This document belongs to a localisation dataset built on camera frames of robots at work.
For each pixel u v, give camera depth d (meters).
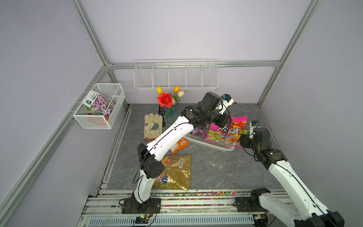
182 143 0.96
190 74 0.99
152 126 1.05
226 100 0.61
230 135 0.73
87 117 0.74
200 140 0.91
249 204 0.73
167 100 0.72
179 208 0.74
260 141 0.60
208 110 0.54
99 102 0.74
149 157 0.46
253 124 0.69
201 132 0.97
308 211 0.39
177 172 0.82
